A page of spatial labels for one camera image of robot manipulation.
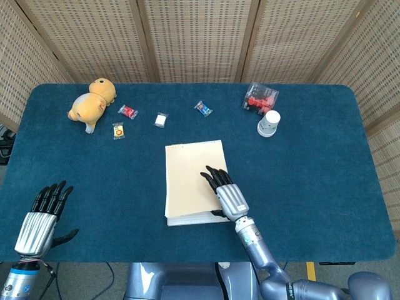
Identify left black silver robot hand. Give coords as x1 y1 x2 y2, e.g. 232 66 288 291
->
14 180 79 258

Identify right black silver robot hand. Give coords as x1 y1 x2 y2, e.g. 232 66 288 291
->
199 165 251 222

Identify tan cover spiral notebook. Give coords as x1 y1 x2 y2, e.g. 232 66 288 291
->
164 139 234 227

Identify dark blue table cloth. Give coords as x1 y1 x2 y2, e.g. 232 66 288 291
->
0 82 397 263

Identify white paper cup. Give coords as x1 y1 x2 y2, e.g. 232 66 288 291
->
257 109 281 138

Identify black equipment beside table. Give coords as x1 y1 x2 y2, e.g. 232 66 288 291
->
0 124 16 166

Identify blue-grey robot torso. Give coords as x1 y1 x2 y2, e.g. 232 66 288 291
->
124 261 260 300

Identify blue wrapped candy packet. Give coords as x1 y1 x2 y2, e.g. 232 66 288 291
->
194 99 213 118

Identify clear bag red objects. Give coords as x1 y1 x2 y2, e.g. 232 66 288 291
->
241 81 279 116

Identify white wrapped candy packet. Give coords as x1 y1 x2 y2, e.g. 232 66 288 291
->
153 111 169 128

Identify yellow wrapped candy packet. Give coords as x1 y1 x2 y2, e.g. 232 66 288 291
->
112 122 126 141

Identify red wrapped candy packet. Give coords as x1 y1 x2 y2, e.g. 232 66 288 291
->
117 104 139 120

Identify yellow plush bear toy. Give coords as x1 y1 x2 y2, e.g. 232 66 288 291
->
67 77 117 134

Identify woven wooden folding screen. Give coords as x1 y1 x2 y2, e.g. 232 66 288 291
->
0 0 400 244

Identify black cable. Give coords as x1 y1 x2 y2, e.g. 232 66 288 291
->
39 261 63 300

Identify blue cable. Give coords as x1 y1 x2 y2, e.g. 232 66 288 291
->
104 261 117 300

